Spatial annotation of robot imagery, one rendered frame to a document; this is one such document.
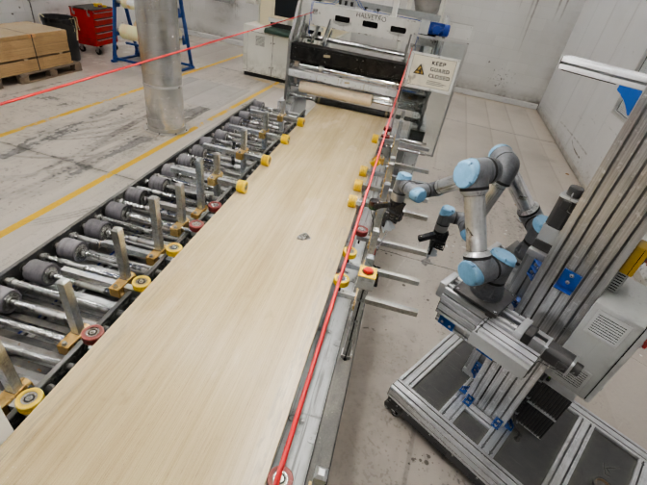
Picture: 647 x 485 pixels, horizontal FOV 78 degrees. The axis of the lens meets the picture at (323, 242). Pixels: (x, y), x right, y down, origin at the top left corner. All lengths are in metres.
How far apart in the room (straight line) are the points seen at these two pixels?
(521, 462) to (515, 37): 9.41
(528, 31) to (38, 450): 10.62
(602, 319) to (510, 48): 9.25
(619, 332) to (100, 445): 1.93
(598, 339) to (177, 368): 1.70
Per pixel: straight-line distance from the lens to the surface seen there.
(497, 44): 10.81
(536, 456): 2.69
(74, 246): 2.38
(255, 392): 1.57
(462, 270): 1.83
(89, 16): 9.77
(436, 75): 4.37
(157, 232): 2.21
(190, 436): 1.50
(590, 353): 2.11
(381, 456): 2.56
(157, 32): 5.60
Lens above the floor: 2.21
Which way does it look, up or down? 35 degrees down
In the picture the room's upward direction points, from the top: 10 degrees clockwise
